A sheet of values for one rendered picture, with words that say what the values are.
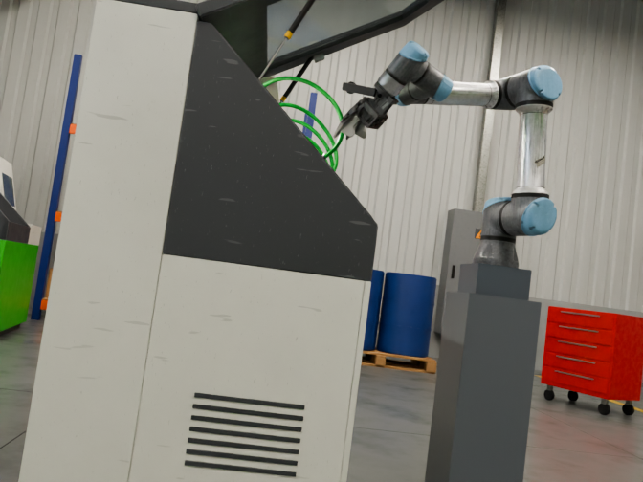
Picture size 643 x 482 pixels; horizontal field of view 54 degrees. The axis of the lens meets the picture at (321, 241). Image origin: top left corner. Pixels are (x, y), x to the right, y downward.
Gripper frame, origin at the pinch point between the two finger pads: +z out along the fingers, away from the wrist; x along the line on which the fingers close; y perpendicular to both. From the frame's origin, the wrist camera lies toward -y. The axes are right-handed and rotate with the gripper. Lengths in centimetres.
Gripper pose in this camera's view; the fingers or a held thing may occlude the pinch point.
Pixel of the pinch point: (341, 134)
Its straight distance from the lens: 198.4
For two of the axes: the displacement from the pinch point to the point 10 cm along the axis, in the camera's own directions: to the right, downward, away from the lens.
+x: 5.3, -0.9, 8.4
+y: 6.1, 7.3, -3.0
